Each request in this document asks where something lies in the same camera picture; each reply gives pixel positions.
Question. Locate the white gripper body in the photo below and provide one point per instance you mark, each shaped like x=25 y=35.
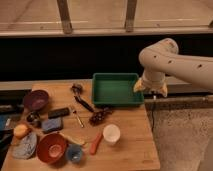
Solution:
x=153 y=80

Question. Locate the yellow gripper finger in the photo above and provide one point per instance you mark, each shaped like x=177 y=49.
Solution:
x=138 y=86
x=164 y=90

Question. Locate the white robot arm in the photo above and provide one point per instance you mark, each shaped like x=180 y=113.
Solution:
x=163 y=58

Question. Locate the small blue bowl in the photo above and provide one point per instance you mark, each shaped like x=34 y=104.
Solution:
x=74 y=153

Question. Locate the purple bowl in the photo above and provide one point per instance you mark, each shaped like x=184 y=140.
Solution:
x=36 y=100

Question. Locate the red bowl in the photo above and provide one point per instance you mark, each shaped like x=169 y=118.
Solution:
x=51 y=148

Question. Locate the green plastic tray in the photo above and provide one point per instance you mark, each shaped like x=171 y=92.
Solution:
x=115 y=90

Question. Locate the dark grapes bunch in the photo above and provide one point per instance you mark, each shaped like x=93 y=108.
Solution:
x=99 y=116

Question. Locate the white cup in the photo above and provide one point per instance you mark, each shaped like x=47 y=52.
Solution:
x=111 y=134

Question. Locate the black rectangular block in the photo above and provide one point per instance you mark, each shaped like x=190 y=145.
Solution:
x=58 y=113

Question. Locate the blue sponge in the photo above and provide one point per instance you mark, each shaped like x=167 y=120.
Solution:
x=50 y=125

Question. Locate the dark metal cup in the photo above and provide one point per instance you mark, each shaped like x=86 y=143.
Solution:
x=34 y=119

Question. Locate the orange fruit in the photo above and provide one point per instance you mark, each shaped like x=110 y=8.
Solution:
x=21 y=130

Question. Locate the grey cloth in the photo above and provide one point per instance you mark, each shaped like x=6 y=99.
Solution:
x=26 y=147

